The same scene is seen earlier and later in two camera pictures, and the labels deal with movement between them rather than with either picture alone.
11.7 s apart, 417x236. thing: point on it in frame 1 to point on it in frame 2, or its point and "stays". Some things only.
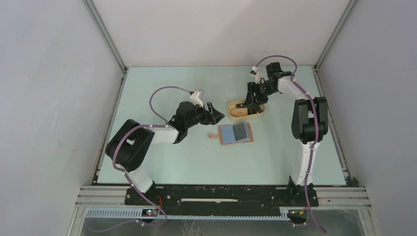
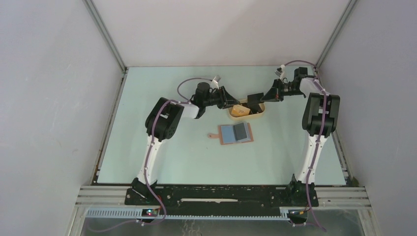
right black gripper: x=252 y=87 to x=274 y=94
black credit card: x=240 y=131 stays
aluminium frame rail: x=113 y=197 stays
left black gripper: x=208 y=118 to x=225 y=100
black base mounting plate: x=223 y=199 stays
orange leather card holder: x=226 y=134 stays
